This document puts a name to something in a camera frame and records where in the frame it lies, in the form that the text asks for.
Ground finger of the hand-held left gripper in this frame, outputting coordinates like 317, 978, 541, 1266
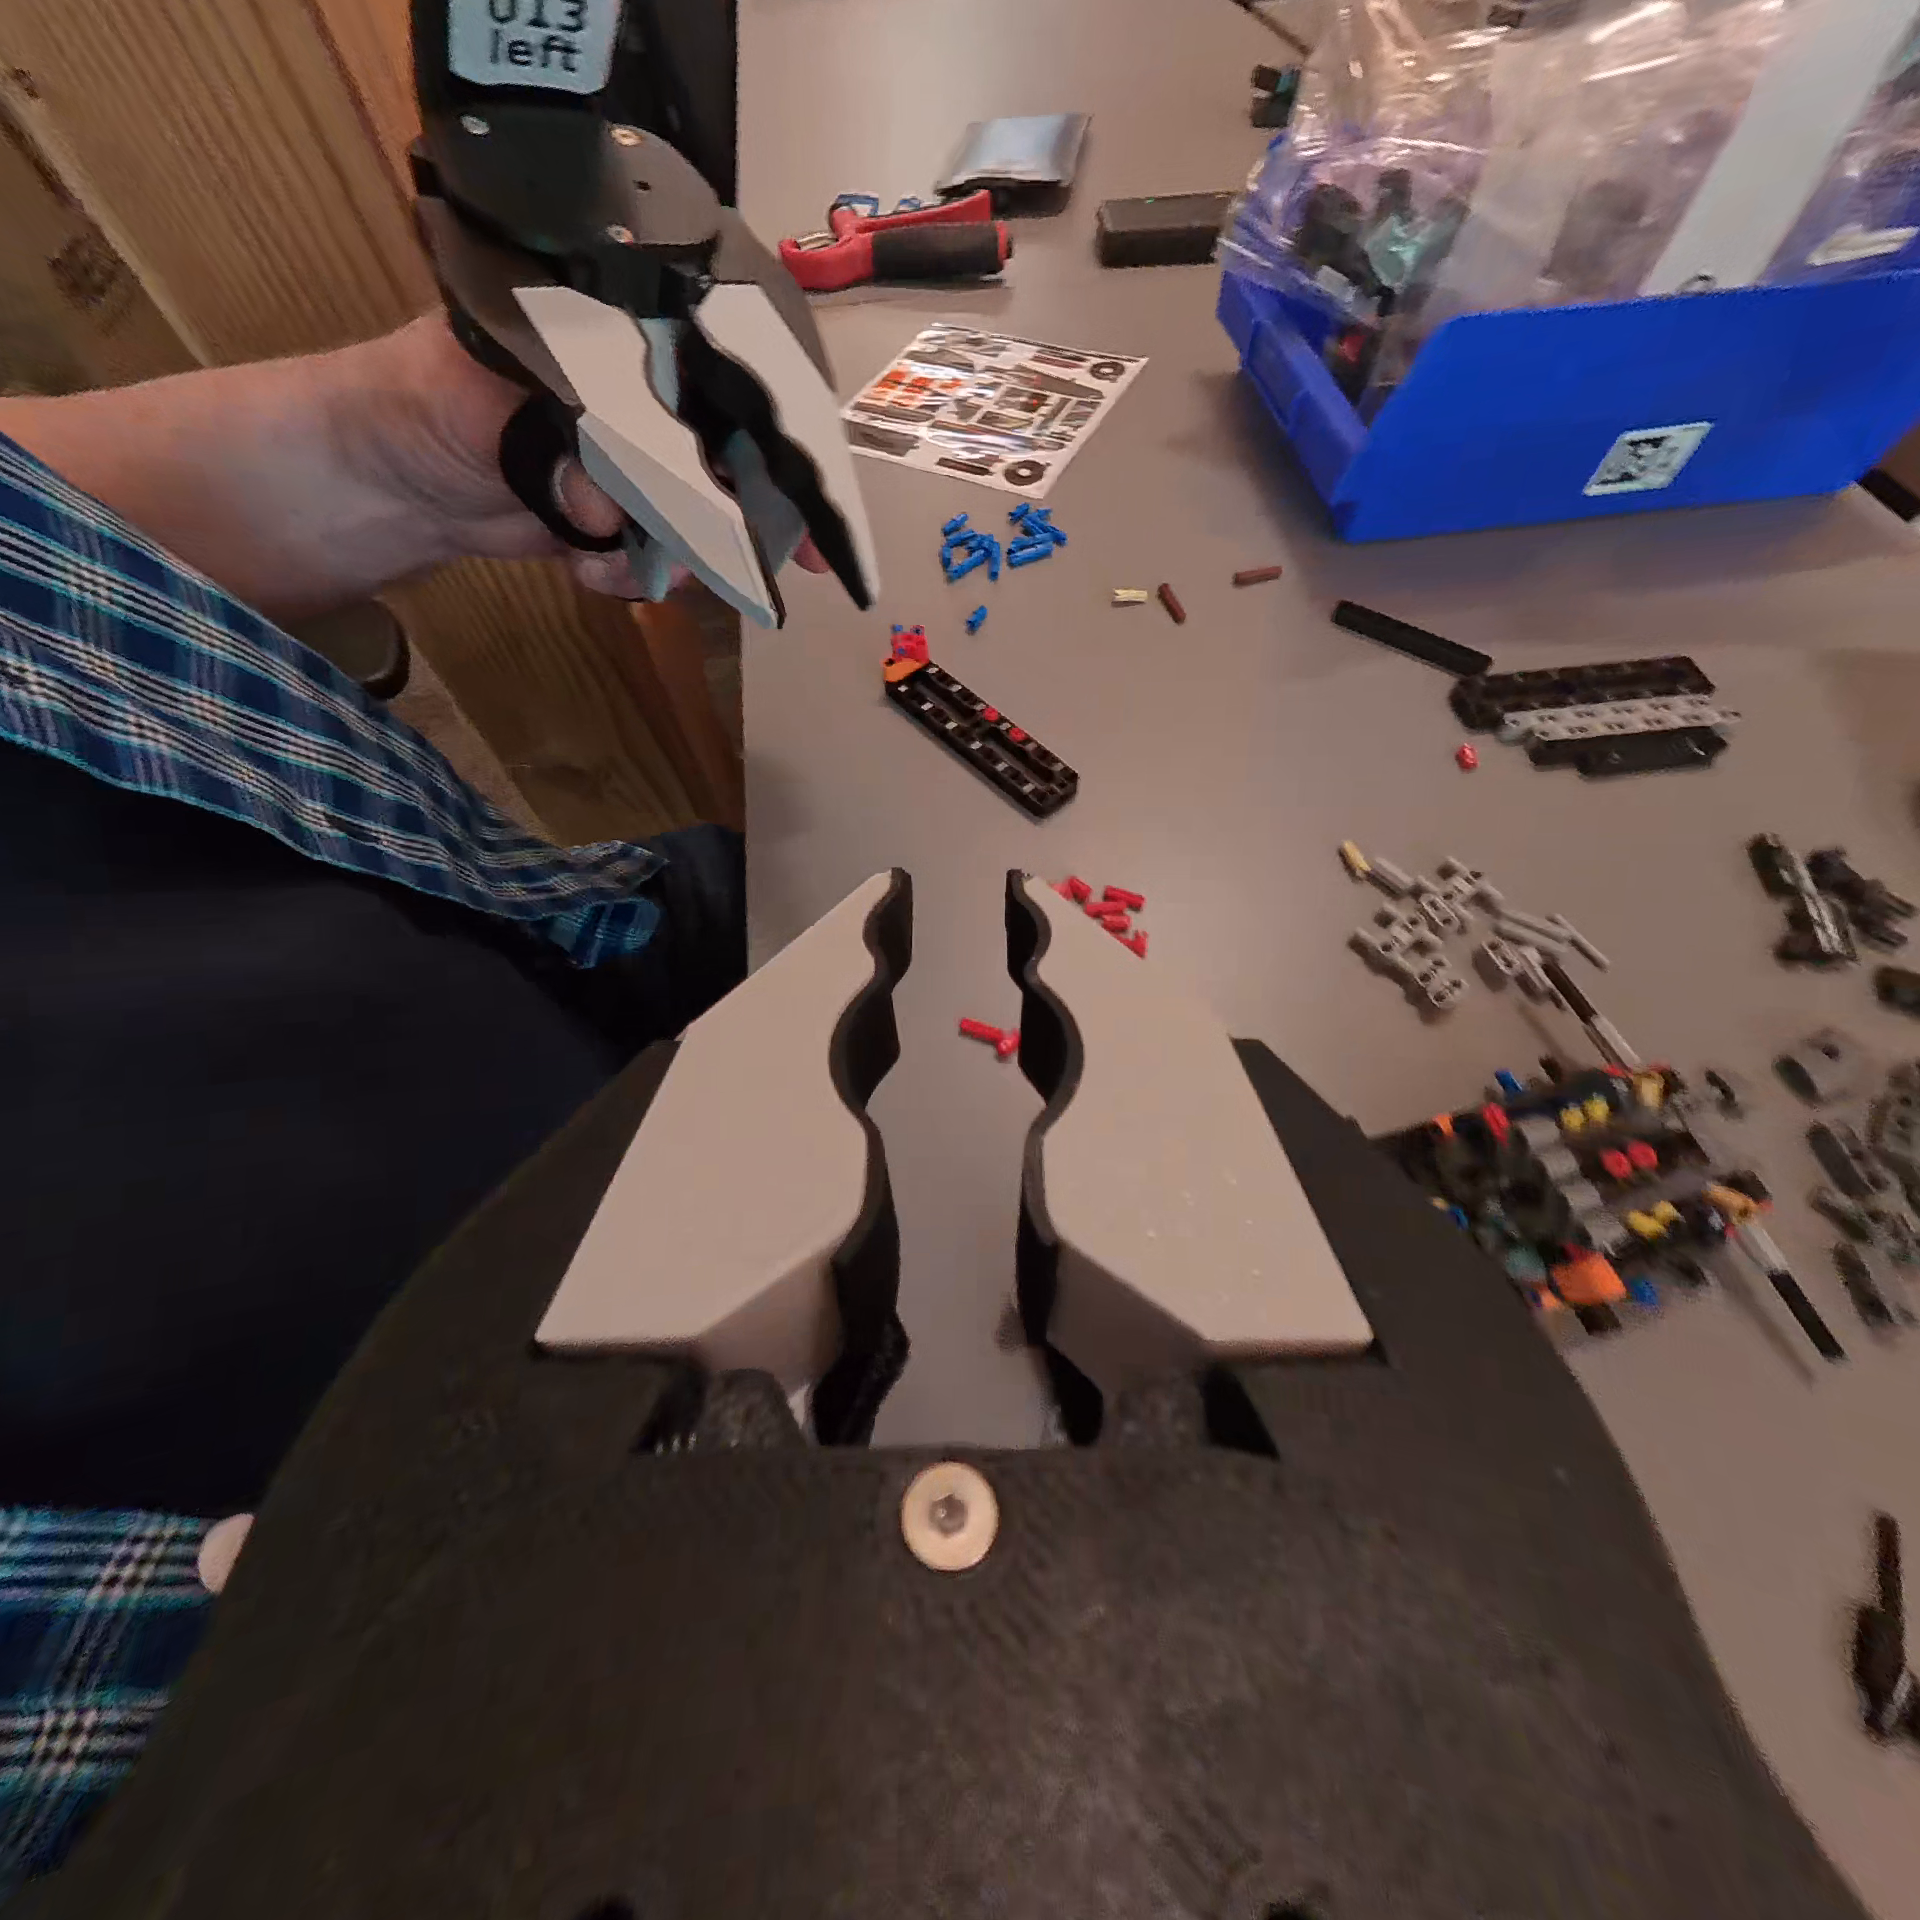
680, 281, 883, 612
510, 286, 793, 633

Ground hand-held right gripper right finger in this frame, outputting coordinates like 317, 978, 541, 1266
1006, 871, 1378, 1449

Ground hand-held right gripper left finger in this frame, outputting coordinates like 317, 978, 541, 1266
532, 866, 916, 1449

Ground pile of red pins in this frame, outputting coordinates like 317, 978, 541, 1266
1057, 877, 1152, 961

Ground multicoloured lego assembly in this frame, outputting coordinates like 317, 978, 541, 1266
1387, 1057, 1850, 1363

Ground black lego frame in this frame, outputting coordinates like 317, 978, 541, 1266
1449, 657, 1717, 732
883, 651, 1082, 818

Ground person's left hand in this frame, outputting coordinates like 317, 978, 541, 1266
315, 310, 706, 606

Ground sticker sheet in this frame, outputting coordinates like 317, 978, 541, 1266
840, 323, 1150, 501

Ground pile of blue pins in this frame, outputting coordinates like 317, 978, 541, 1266
937, 506, 1070, 586

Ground silver grey pouch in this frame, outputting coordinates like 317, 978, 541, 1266
937, 113, 1093, 196

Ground pile of grey connector pieces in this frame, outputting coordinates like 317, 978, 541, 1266
1342, 838, 1610, 1010

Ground dark grey box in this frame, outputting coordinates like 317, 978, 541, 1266
1094, 190, 1240, 269

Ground black and white axle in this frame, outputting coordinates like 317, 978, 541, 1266
1545, 961, 1645, 1069

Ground black toy wheel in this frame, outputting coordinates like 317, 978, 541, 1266
1289, 171, 1426, 281

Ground long black beam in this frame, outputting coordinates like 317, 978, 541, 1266
1333, 598, 1494, 676

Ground light grey beam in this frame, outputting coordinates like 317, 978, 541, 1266
1523, 710, 1741, 753
1500, 702, 1741, 746

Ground pile of dark grey pieces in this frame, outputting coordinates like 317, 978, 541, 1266
1776, 1027, 1920, 1329

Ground pile of black connector pieces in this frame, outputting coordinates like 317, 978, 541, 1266
1747, 833, 1915, 965

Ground blue storage bin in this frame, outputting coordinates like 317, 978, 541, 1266
1216, 223, 1920, 543

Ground clear plastic parts bag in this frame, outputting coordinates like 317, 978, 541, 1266
1222, 0, 1920, 436

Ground pile of small black pins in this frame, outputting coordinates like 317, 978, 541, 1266
1852, 1515, 1920, 1741

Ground red handled tool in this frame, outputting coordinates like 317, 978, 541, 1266
777, 188, 1017, 290

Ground wooden post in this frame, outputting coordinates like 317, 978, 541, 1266
0, 0, 452, 383

